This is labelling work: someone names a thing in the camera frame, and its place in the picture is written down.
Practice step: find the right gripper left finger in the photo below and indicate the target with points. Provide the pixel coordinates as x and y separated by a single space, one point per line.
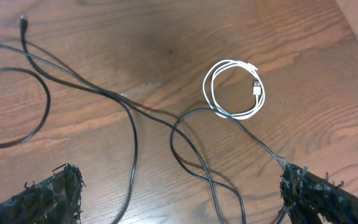
56 199

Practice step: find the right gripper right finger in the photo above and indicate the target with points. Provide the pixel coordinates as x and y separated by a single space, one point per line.
308 198

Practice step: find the clear tape strip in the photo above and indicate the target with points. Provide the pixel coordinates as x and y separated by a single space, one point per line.
142 88

